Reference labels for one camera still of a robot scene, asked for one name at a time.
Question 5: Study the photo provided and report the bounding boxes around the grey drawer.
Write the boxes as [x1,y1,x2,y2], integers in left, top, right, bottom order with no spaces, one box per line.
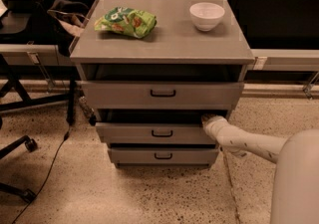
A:
[96,122,216,145]
[82,81,243,110]
[108,147,218,165]

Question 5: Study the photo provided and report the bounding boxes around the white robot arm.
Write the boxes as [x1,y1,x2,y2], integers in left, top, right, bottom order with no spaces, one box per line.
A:
[201,114,319,224]

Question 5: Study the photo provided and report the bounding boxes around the grey drawer cabinet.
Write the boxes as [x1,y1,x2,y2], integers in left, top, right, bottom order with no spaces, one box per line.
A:
[69,0,256,169]

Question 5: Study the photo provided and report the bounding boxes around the grey bottom drawer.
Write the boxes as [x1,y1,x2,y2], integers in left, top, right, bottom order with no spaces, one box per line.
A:
[108,147,218,165]

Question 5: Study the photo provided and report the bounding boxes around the grey top drawer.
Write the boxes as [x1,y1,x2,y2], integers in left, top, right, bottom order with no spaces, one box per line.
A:
[82,81,243,110]

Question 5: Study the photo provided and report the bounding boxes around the white ceramic bowl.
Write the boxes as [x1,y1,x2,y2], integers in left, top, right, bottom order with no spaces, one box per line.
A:
[189,2,225,32]

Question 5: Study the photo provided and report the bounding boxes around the green snack bag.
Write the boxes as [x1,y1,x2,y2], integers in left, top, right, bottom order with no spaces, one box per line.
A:
[94,6,157,39]

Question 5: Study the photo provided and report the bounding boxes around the black office chair base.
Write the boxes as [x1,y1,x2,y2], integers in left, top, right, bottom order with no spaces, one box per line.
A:
[0,114,39,204]

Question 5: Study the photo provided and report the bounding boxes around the black floor cable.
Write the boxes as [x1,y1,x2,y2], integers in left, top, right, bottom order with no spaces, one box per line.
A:
[11,124,72,224]

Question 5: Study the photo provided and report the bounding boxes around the dark bag with strap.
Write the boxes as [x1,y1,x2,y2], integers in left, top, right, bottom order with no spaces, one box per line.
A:
[47,0,90,57]

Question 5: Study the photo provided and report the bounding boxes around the black desk frame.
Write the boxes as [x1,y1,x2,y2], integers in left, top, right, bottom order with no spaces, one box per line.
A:
[0,55,77,125]

